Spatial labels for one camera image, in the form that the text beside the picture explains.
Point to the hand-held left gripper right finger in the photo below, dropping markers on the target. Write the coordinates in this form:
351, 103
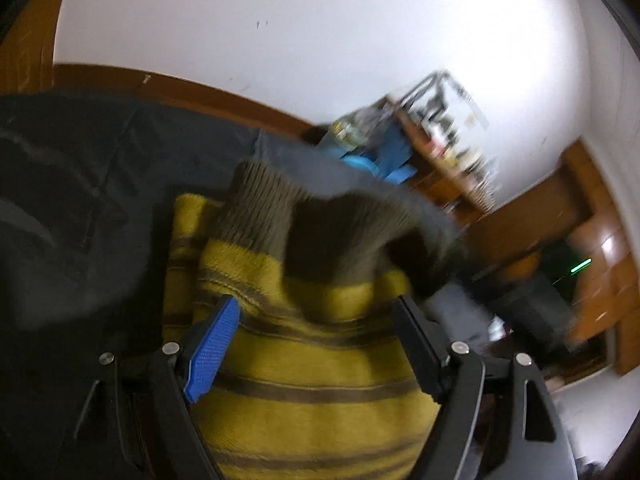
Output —
419, 347

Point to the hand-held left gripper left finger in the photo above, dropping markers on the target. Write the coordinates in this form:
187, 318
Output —
212, 350

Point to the yellow striped knit sweater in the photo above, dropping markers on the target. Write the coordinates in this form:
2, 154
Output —
310, 360

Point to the black device with green light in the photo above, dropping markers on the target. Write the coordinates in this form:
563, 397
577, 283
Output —
555, 285

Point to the wooden shelf with clutter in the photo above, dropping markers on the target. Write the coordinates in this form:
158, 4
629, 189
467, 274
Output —
450, 160

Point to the blue plastic object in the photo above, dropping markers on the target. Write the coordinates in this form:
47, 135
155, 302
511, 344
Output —
385, 157

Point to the dark bedspread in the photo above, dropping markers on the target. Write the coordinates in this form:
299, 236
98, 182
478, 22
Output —
85, 200

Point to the wooden cabinet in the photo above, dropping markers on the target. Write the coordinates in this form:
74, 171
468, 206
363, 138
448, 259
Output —
600, 270

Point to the wooden bed frame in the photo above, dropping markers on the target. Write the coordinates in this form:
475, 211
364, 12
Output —
200, 95

